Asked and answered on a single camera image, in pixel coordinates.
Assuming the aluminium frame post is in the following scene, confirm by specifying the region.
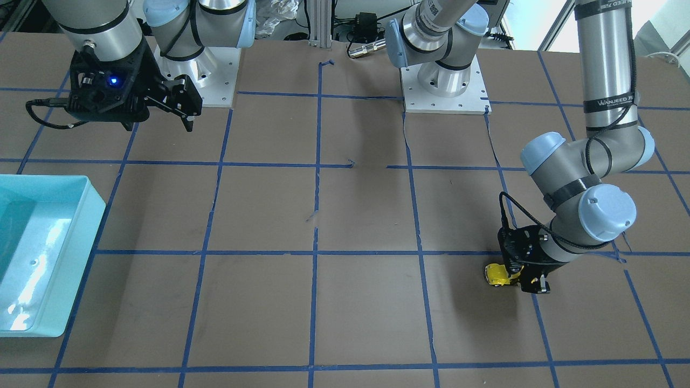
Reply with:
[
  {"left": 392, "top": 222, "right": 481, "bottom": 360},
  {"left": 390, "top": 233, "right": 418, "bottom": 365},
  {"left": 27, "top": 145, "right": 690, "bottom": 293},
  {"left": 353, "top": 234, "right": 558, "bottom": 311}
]
[{"left": 304, "top": 0, "right": 334, "bottom": 51}]

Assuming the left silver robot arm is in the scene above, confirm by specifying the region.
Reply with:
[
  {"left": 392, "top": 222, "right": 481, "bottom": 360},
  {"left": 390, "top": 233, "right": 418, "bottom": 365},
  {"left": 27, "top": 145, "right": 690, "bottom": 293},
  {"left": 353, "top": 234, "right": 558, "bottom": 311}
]
[{"left": 384, "top": 1, "right": 656, "bottom": 293}]

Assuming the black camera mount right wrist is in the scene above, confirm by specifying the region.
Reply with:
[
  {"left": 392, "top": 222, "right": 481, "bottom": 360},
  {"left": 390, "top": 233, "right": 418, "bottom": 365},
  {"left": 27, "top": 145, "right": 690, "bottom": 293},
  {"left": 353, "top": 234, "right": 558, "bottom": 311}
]
[{"left": 66, "top": 37, "right": 165, "bottom": 131}]

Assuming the black camera mount wrist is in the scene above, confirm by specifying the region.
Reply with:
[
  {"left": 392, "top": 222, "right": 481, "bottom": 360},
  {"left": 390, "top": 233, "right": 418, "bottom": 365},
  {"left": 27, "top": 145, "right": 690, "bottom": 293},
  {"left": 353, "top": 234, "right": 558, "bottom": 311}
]
[
  {"left": 66, "top": 37, "right": 165, "bottom": 131},
  {"left": 498, "top": 225, "right": 547, "bottom": 274}
]

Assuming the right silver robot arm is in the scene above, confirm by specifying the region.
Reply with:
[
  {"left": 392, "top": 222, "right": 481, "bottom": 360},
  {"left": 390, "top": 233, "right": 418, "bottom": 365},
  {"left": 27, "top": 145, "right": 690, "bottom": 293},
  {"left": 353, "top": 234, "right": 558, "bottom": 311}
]
[{"left": 25, "top": 1, "right": 256, "bottom": 132}]

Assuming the yellow beetle toy car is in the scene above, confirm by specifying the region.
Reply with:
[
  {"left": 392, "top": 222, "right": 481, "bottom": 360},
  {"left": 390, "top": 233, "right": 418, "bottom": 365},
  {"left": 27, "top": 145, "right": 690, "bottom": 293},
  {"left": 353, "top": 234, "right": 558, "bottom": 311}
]
[{"left": 485, "top": 263, "right": 524, "bottom": 287}]

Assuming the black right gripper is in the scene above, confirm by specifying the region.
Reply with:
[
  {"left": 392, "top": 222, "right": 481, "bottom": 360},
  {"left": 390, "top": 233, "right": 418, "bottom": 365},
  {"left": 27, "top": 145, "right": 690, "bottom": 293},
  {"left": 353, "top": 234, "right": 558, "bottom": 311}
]
[{"left": 141, "top": 75, "right": 203, "bottom": 133}]

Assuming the black power adapter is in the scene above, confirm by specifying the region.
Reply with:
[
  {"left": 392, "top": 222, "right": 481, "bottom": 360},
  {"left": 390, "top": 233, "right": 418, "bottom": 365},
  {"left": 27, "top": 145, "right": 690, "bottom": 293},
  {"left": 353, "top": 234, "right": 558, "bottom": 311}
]
[{"left": 353, "top": 12, "right": 378, "bottom": 41}]

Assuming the light blue plastic bin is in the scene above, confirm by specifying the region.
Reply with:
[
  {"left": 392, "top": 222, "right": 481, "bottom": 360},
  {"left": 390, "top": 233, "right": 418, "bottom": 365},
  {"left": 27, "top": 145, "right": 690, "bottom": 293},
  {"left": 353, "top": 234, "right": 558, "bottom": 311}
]
[{"left": 1, "top": 175, "right": 105, "bottom": 337}]

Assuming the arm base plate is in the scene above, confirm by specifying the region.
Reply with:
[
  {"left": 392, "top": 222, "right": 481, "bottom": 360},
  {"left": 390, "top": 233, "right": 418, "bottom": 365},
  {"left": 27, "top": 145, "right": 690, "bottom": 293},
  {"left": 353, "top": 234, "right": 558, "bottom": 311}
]
[
  {"left": 400, "top": 57, "right": 492, "bottom": 115},
  {"left": 154, "top": 47, "right": 243, "bottom": 108}
]

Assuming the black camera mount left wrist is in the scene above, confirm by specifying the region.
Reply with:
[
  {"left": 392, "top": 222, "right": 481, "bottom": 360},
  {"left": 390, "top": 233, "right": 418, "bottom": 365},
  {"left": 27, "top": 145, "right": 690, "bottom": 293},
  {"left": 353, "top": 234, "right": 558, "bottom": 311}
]
[{"left": 498, "top": 225, "right": 547, "bottom": 274}]

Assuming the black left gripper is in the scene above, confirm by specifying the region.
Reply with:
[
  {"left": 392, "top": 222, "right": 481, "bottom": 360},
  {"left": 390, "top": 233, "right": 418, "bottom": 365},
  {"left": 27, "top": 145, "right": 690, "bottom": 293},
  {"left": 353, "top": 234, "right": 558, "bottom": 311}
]
[{"left": 520, "top": 235, "right": 577, "bottom": 294}]

